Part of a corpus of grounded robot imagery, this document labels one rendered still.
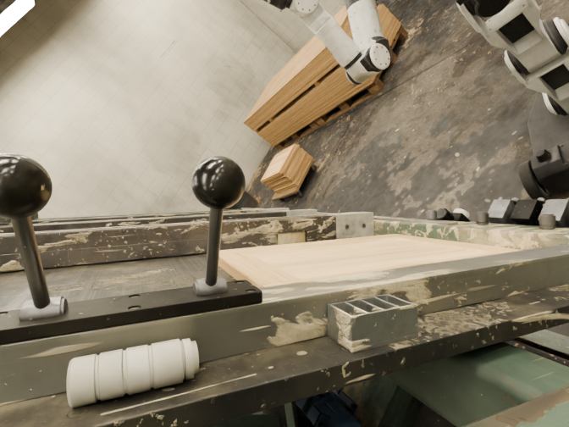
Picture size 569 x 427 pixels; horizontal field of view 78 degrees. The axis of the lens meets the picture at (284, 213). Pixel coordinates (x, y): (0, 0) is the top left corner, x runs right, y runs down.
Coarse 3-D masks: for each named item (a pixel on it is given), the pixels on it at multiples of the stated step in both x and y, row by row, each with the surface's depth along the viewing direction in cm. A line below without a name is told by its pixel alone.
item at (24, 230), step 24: (0, 168) 19; (24, 168) 19; (0, 192) 19; (24, 192) 19; (48, 192) 21; (0, 216) 20; (24, 216) 20; (24, 240) 22; (24, 264) 23; (24, 312) 24; (48, 312) 25
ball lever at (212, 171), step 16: (208, 160) 24; (224, 160) 24; (192, 176) 24; (208, 176) 23; (224, 176) 23; (240, 176) 24; (208, 192) 23; (224, 192) 23; (240, 192) 24; (224, 208) 25; (208, 240) 27; (208, 256) 28; (208, 272) 29; (208, 288) 29; (224, 288) 30
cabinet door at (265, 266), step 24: (336, 240) 83; (360, 240) 82; (384, 240) 83; (408, 240) 80; (432, 240) 78; (240, 264) 57; (264, 264) 57; (288, 264) 57; (312, 264) 57; (336, 264) 56; (360, 264) 55; (384, 264) 55; (408, 264) 53
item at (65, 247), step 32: (160, 224) 82; (192, 224) 80; (224, 224) 83; (256, 224) 86; (288, 224) 89; (320, 224) 93; (352, 224) 97; (0, 256) 66; (64, 256) 70; (96, 256) 72; (128, 256) 75; (160, 256) 77
